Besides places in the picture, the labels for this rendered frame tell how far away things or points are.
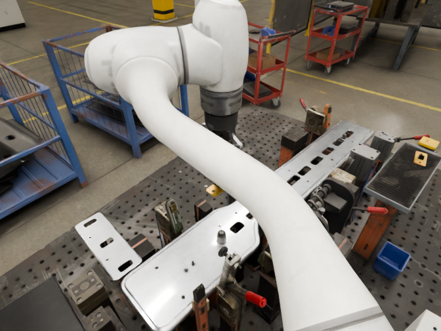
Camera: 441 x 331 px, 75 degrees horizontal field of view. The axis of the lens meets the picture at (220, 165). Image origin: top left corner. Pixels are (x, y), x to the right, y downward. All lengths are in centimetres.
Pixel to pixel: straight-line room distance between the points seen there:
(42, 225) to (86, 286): 182
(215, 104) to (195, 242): 54
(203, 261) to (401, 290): 83
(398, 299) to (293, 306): 110
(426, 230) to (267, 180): 140
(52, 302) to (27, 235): 175
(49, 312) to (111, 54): 70
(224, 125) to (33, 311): 70
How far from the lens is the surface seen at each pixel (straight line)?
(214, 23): 53
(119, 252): 102
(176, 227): 103
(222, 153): 37
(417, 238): 167
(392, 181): 111
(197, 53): 53
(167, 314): 89
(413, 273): 151
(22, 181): 294
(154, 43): 51
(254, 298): 75
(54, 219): 270
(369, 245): 139
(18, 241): 269
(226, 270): 73
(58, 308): 96
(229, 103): 59
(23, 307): 100
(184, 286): 92
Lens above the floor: 181
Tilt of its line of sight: 40 degrees down
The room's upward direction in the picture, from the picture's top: straight up
